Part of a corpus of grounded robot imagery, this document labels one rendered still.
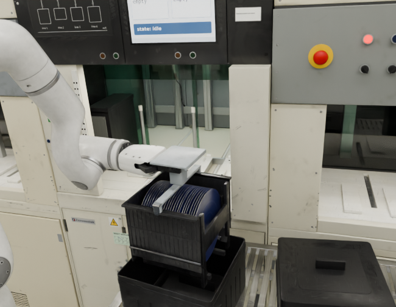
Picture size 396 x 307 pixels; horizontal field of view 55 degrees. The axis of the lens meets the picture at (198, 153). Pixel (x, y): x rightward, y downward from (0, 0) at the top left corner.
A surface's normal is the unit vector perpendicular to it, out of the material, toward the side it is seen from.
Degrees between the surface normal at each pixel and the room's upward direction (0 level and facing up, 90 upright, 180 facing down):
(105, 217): 90
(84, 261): 90
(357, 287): 0
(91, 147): 36
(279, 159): 90
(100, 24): 90
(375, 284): 0
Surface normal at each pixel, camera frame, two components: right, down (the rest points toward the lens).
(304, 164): -0.28, 0.39
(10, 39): 0.69, -0.04
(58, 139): -0.45, 0.07
